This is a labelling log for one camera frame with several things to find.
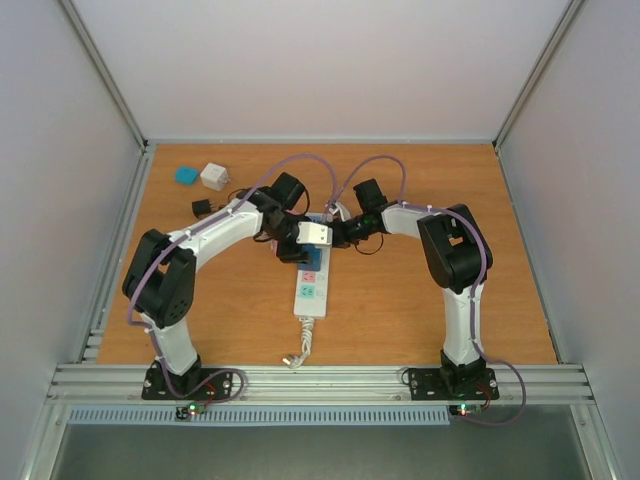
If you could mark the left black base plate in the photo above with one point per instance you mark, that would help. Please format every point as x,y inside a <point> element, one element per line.
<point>215,387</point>

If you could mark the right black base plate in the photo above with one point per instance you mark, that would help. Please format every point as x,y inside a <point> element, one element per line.
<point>429,384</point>

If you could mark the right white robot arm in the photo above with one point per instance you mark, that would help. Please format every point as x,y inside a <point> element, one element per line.
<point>458,259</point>

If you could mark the black plug adapter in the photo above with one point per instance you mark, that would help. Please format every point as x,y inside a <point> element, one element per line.
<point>201,208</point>

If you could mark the small circuit board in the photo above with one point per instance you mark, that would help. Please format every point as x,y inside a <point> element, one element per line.
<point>466,410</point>
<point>189,411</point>

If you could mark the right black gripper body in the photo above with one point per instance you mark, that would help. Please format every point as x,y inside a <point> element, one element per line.
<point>347,238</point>

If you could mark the white cube plug with picture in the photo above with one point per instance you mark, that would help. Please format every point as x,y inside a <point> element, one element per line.
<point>214,177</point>

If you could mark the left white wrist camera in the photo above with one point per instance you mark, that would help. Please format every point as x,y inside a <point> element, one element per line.
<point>316,234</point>

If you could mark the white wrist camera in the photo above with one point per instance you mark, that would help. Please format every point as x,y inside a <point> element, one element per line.
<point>316,234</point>
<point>337,211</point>

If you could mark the right aluminium corner post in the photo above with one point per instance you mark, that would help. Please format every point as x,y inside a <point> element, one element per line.
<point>559,32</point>

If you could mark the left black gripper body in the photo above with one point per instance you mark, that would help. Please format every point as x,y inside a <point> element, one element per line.
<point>284,252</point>

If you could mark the left small circuit board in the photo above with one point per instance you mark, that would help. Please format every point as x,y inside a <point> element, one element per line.
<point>189,411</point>

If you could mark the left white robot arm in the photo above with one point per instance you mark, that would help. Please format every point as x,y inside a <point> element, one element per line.
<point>160,281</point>

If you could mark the front aluminium rail frame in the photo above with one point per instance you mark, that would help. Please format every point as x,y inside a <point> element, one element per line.
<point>311,385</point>

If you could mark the blue cube socket adapter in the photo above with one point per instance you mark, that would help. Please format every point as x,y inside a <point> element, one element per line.
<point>314,258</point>

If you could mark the left aluminium rail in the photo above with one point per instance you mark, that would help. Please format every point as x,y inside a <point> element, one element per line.
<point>108,281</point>

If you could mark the aluminium corner post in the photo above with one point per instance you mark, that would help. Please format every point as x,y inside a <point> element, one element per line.
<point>559,32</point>
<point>88,44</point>

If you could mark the right small circuit board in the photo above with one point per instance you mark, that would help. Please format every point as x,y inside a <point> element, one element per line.
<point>466,410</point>

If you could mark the teal cube plug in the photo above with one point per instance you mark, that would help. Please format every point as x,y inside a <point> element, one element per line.
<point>186,175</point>

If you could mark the left aluminium corner post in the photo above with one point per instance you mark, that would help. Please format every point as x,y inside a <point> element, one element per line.
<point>88,44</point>

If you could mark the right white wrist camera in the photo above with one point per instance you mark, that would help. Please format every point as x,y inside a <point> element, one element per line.
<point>337,211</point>

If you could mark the grey slotted cable duct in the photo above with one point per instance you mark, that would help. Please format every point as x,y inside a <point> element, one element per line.
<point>264,416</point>

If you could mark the white power strip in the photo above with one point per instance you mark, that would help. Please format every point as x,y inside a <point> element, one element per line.
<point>311,292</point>

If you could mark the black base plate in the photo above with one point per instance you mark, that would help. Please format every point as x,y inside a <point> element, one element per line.
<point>429,384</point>
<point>215,387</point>

